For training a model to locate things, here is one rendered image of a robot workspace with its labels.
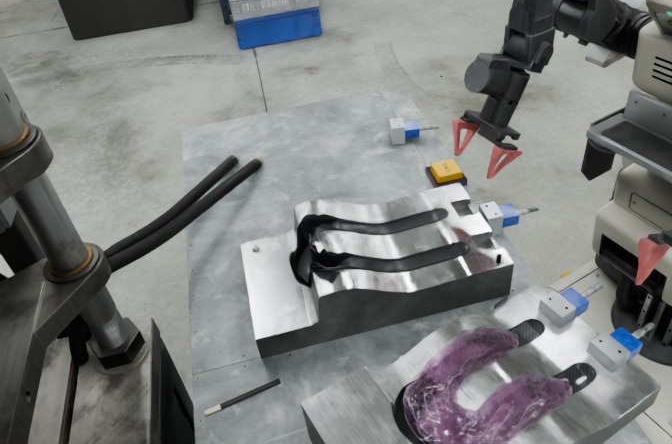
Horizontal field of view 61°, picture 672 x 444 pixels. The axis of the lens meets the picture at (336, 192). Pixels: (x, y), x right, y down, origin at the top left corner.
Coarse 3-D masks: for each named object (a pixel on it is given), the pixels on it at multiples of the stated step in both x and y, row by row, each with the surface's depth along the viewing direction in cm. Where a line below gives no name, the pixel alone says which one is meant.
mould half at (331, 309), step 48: (432, 192) 125; (288, 240) 122; (336, 240) 110; (384, 240) 116; (432, 240) 114; (288, 288) 112; (336, 288) 101; (384, 288) 104; (432, 288) 106; (480, 288) 109; (288, 336) 105; (336, 336) 108
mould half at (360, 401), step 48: (432, 336) 96; (576, 336) 98; (336, 384) 89; (384, 384) 92; (480, 384) 88; (624, 384) 90; (336, 432) 83; (384, 432) 82; (528, 432) 82; (576, 432) 81
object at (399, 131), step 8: (392, 120) 156; (400, 120) 155; (392, 128) 153; (400, 128) 153; (408, 128) 154; (416, 128) 154; (424, 128) 156; (432, 128) 156; (392, 136) 154; (400, 136) 154; (408, 136) 155; (416, 136) 155; (392, 144) 156
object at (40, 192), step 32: (0, 96) 77; (0, 128) 78; (32, 192) 84; (32, 224) 88; (64, 224) 91; (64, 256) 93; (96, 320) 103; (128, 320) 113; (96, 352) 108; (128, 352) 108
